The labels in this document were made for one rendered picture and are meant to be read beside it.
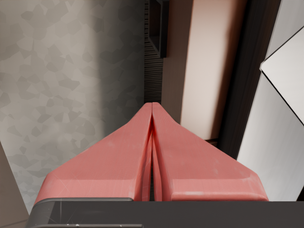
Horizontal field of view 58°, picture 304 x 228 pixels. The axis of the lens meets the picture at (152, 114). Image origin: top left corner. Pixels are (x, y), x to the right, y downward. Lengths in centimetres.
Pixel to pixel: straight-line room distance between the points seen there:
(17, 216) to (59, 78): 138
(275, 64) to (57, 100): 27
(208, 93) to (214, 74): 2
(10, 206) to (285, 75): 153
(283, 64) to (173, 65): 9
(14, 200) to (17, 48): 130
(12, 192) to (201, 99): 138
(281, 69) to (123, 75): 21
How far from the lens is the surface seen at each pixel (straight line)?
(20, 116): 40
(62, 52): 35
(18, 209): 165
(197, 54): 21
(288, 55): 21
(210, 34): 21
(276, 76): 21
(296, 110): 25
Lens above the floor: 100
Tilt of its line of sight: 52 degrees down
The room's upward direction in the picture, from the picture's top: 158 degrees clockwise
